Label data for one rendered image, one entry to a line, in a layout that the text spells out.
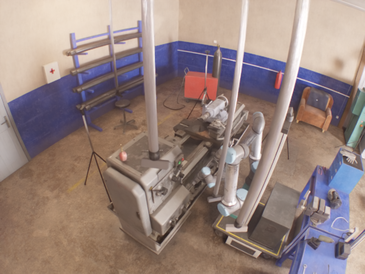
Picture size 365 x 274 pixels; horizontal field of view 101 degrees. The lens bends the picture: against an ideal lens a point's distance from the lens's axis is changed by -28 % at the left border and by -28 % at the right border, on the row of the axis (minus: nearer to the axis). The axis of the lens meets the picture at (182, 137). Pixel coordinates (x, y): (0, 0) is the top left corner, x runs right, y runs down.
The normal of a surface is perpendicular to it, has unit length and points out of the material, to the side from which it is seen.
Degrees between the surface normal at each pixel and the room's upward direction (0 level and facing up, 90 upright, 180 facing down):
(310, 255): 0
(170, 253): 0
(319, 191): 0
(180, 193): 32
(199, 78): 90
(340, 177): 90
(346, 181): 90
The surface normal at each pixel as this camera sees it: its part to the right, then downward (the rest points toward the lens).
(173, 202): 0.47, -0.51
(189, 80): -0.22, 0.57
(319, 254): 0.03, -0.80
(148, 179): 0.61, -0.33
